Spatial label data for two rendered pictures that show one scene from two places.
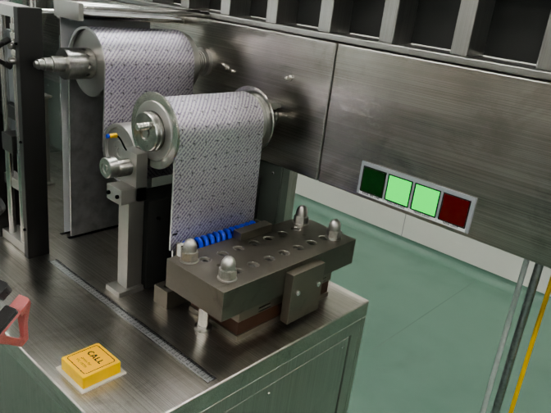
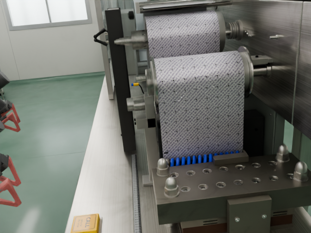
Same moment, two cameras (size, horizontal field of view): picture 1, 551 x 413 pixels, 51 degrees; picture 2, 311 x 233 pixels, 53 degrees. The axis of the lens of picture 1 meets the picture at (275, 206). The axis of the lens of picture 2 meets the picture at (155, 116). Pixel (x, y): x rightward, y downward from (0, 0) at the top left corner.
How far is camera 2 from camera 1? 0.61 m
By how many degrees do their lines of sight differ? 43
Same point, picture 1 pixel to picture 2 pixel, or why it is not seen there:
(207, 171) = (189, 111)
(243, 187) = (227, 124)
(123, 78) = (162, 46)
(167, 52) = (196, 26)
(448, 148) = not seen: outside the picture
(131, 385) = not seen: outside the picture
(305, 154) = (285, 101)
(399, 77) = not seen: outside the picture
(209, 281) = (157, 193)
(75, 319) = (110, 193)
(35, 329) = (87, 194)
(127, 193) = (140, 122)
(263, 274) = (202, 197)
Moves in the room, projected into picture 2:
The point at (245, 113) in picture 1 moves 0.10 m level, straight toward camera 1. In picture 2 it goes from (225, 68) to (204, 77)
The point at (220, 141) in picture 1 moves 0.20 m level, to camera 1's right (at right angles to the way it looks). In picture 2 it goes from (199, 89) to (270, 102)
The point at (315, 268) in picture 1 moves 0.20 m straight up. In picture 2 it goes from (258, 202) to (261, 122)
